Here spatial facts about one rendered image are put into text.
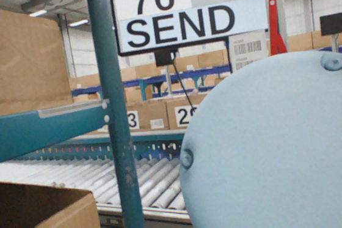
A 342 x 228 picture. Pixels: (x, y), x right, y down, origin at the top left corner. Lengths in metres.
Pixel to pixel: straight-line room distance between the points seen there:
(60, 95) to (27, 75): 0.04
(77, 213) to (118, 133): 0.10
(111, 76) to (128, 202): 0.16
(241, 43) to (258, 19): 0.14
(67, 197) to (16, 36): 0.20
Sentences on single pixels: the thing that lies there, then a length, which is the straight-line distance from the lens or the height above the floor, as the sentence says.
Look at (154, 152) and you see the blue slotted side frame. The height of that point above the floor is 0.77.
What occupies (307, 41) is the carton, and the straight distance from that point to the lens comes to 5.82.
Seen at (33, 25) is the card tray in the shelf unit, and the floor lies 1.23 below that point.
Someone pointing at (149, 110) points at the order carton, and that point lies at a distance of 1.46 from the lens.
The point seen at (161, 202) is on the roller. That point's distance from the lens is 0.94.
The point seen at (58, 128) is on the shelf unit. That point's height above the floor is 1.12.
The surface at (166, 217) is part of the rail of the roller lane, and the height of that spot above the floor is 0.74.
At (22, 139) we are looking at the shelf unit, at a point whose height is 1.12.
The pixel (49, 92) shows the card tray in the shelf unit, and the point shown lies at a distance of 0.30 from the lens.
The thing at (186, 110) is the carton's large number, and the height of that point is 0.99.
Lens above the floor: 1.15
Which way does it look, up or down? 5 degrees down
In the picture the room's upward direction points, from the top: 8 degrees counter-clockwise
